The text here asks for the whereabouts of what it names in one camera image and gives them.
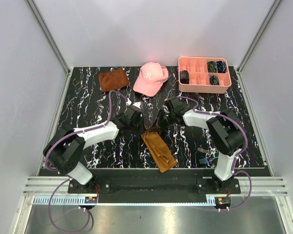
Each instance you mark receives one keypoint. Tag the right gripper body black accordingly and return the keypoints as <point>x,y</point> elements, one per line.
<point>170,116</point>

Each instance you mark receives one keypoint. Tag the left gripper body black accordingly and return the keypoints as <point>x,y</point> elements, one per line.
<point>137,127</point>

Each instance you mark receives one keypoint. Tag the orange cloth napkin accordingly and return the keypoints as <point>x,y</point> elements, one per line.
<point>159,150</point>

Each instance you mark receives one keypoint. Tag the iridescent rainbow fork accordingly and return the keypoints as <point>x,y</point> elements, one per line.
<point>206,160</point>

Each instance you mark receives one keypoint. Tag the silver fork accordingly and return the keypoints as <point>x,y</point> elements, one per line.
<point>206,151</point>

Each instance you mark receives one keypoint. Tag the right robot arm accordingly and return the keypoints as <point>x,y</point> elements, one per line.
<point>227,134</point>

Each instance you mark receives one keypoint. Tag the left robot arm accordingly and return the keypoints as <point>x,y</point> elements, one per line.
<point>64,150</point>

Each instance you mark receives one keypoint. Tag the dark rolled sock left compartment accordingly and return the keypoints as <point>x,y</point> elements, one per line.
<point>184,77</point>

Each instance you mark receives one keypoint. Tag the pink baseball cap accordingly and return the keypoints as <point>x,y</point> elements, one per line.
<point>151,78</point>

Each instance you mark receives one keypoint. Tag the pink divided organizer tray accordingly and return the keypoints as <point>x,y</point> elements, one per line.
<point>199,76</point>

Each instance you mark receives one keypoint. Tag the brown folded cloth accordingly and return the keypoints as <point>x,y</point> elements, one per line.
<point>113,80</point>

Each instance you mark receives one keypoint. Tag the teal patterned rolled sock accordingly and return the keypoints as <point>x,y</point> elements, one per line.
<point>214,80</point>

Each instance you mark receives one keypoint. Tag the green patterned rolled sock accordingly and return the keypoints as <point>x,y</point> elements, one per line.
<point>212,66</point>

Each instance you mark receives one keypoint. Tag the blue patterned rolled sock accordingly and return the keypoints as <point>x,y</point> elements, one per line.
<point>221,66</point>

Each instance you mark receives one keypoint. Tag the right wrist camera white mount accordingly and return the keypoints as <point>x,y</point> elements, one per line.
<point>169,103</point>

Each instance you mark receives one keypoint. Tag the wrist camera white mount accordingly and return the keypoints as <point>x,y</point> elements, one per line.
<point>135,105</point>
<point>169,103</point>

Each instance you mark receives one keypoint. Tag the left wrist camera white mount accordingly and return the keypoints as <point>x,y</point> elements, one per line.
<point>135,105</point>

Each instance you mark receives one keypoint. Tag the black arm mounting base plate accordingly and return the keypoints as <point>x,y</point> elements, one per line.
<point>151,186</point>

